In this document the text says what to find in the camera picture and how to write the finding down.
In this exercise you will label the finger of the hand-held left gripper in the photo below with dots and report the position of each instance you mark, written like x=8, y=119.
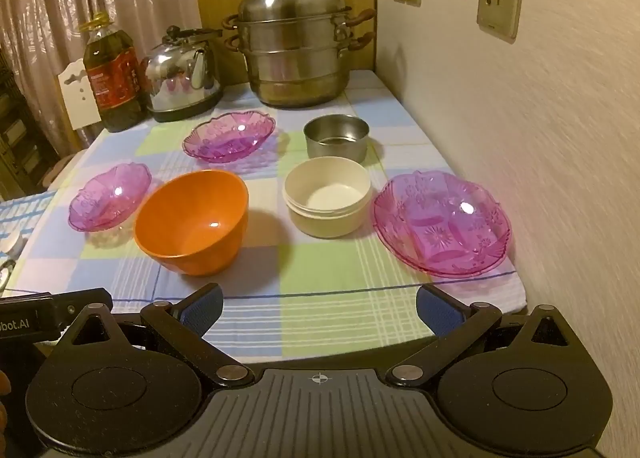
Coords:
x=82, y=300

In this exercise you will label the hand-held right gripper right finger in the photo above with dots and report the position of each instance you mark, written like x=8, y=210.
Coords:
x=440, y=312

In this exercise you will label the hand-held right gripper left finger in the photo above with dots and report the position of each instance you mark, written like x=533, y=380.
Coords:
x=205, y=312

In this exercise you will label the large pink glass plate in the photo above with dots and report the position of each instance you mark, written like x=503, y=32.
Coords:
x=440, y=228

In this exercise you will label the orange plastic bowl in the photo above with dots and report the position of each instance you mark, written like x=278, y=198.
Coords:
x=190, y=225

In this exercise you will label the small pink glass bowl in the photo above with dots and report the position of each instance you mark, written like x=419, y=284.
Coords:
x=107, y=198

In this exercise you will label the cream plastic bowl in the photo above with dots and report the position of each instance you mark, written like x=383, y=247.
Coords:
x=325, y=220

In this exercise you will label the oval pink glass plate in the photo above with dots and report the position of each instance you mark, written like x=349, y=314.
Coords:
x=225, y=137

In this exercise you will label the stainless steel bowl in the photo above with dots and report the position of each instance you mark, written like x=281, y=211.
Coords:
x=335, y=148

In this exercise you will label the person's left hand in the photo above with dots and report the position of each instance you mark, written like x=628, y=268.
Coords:
x=4, y=403

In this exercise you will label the blue patterned cloth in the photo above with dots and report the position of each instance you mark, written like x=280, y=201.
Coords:
x=25, y=218

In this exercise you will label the black metal rack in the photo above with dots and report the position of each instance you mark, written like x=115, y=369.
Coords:
x=20, y=137

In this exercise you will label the white chair back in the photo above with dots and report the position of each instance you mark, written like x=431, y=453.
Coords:
x=75, y=97

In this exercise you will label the cooking oil bottle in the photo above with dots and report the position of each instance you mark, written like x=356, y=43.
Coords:
x=112, y=82

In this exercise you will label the stainless steel kettle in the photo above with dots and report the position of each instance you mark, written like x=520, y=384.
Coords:
x=175, y=82

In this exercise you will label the stainless steel steamer pot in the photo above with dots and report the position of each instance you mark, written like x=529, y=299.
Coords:
x=295, y=62

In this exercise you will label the large beige wall outlet plate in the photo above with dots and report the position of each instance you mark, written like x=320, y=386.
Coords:
x=499, y=5

